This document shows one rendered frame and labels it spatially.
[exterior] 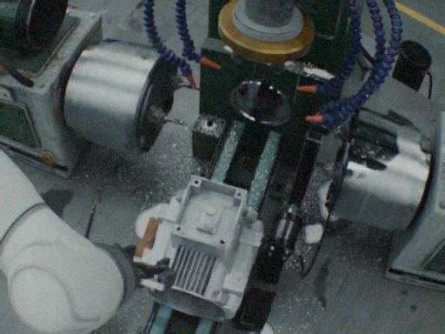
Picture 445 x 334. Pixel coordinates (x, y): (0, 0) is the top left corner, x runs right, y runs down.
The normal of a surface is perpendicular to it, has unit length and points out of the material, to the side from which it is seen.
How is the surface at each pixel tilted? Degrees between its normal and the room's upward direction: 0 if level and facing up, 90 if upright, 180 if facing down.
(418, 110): 0
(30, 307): 39
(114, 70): 13
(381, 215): 81
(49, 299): 26
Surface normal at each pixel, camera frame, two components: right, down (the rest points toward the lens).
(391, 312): 0.04, -0.53
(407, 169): -0.09, -0.15
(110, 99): -0.18, 0.15
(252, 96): -0.32, 0.80
